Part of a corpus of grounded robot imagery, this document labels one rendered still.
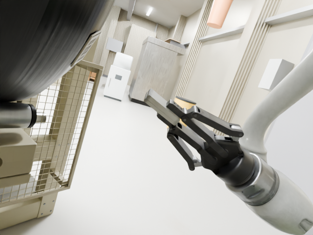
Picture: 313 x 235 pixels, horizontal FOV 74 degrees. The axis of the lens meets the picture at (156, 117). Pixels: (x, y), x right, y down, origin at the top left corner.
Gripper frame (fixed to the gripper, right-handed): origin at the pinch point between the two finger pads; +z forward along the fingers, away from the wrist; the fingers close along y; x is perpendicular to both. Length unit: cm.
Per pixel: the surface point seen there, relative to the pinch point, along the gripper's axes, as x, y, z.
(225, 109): 291, 58, -169
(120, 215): 60, 115, -55
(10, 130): -2.5, 21.8, 17.9
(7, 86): -6.4, 9.7, 19.8
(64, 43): -5.5, -0.7, 16.6
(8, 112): -4.5, 15.9, 18.8
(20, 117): -3.6, 16.4, 17.2
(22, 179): -7.6, 24.7, 10.9
